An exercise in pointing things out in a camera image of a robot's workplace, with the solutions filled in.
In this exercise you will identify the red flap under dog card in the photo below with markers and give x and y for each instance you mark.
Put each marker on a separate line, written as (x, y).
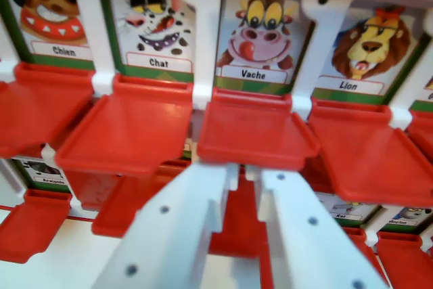
(40, 106)

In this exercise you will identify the red flap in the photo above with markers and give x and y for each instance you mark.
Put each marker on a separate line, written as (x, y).
(365, 153)
(253, 130)
(40, 106)
(125, 130)
(30, 224)

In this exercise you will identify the dog picture card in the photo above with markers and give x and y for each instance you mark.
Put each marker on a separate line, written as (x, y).
(50, 8)

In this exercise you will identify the red and white game board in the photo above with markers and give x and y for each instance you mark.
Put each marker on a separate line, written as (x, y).
(206, 32)

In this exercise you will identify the red flap under cat card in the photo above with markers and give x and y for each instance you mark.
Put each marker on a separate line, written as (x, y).
(125, 130)

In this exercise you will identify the cat picture card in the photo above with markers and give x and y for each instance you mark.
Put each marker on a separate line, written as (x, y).
(152, 25)

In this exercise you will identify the red flap under spider card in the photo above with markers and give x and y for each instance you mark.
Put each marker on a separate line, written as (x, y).
(30, 224)

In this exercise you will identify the lion picture card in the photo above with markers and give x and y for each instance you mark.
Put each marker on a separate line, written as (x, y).
(368, 48)

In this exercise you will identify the cow picture card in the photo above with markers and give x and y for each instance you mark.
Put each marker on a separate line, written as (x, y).
(264, 38)

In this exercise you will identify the red flap under lion card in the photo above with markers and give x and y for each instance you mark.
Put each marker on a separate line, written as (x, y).
(365, 153)

